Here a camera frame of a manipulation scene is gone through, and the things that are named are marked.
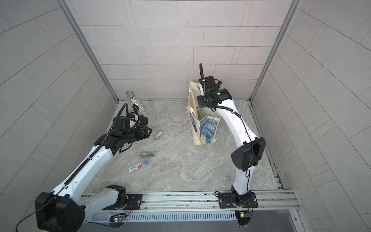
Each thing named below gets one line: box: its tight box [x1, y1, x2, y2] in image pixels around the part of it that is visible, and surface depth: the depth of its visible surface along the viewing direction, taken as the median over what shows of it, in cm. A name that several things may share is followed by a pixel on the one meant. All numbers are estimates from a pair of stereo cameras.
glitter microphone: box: [125, 90, 150, 117], surface depth 84 cm
